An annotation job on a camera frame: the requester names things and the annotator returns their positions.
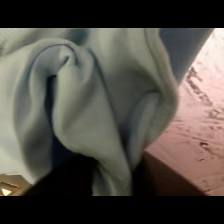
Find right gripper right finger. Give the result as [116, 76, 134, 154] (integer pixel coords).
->
[130, 150, 205, 197]

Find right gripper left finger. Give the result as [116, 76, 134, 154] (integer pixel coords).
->
[23, 156, 100, 197]

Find pale blue garment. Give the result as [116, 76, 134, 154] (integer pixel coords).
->
[0, 27, 215, 197]

